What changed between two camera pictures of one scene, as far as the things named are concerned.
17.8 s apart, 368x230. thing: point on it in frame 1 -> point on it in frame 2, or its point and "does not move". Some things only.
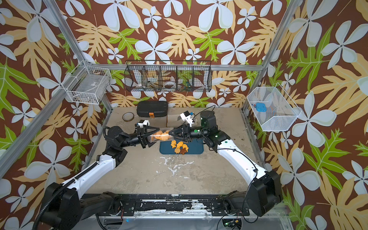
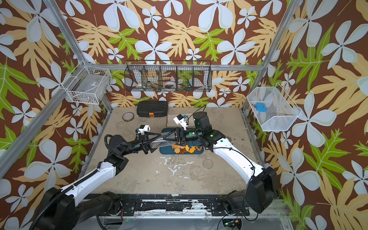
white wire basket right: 273,108 does not move
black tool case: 152,108 does not move
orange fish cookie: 186,146 -> 192,149
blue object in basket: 260,107 does not move
